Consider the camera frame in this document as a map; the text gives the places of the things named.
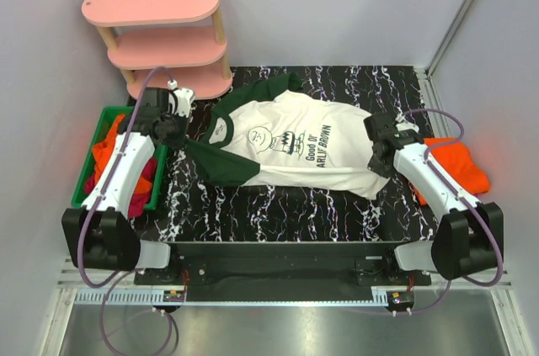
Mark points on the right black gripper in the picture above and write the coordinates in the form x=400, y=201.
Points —
x=377, y=165

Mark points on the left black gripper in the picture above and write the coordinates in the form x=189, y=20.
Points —
x=178, y=140

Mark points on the white and green t-shirt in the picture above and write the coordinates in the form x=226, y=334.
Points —
x=272, y=133

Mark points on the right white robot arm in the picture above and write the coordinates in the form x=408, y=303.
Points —
x=469, y=241

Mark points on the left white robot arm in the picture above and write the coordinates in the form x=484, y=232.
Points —
x=98, y=232

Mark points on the green plastic bin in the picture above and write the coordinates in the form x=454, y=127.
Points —
x=105, y=122

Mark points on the magenta t-shirt in bin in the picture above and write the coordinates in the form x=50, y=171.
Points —
x=143, y=196

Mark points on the orange t-shirt in bin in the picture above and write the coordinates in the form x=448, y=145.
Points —
x=102, y=152

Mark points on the orange folded t-shirt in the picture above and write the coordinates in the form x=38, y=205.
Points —
x=456, y=159

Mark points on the pink three-tier wooden shelf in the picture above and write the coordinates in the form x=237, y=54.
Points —
x=186, y=36

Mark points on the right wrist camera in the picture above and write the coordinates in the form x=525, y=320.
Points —
x=402, y=124

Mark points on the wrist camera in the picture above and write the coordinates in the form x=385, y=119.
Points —
x=180, y=99
x=402, y=124

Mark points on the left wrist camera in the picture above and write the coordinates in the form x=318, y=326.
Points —
x=180, y=99

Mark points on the aluminium corner frame post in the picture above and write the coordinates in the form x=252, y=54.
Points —
x=451, y=33

